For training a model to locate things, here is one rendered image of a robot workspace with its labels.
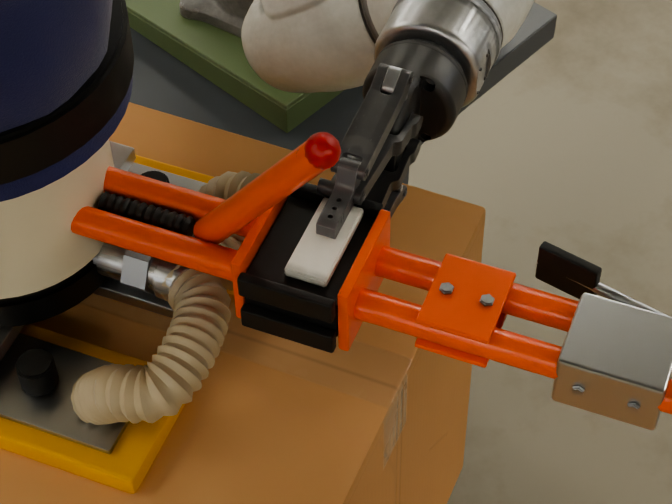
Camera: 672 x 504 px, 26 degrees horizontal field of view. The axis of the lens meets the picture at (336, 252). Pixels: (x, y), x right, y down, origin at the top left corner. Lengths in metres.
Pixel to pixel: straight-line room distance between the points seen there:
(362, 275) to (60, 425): 0.25
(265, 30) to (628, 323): 0.48
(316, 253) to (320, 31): 0.32
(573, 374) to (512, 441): 1.41
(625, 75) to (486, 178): 0.40
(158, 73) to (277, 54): 0.53
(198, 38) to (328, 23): 0.56
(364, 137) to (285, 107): 0.69
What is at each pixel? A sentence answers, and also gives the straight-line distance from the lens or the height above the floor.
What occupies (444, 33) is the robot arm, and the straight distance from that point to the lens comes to 1.10.
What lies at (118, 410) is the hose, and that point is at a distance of 1.02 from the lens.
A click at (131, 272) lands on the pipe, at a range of 1.07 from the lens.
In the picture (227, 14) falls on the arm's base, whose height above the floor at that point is 0.81.
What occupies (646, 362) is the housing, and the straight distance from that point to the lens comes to 0.94.
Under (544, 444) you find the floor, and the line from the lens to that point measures 2.36.
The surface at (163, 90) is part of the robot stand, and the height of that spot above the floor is 0.75.
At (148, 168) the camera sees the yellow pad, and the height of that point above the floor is 1.09.
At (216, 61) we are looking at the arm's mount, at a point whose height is 0.79.
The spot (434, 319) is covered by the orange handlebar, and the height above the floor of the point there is 1.22.
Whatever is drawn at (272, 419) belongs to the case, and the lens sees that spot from 1.08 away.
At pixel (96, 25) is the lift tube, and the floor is 1.37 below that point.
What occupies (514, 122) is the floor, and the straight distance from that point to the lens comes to 2.80.
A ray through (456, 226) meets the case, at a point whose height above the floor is 1.07.
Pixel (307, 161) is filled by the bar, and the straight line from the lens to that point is 0.91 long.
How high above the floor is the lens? 1.97
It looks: 50 degrees down
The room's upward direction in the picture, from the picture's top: straight up
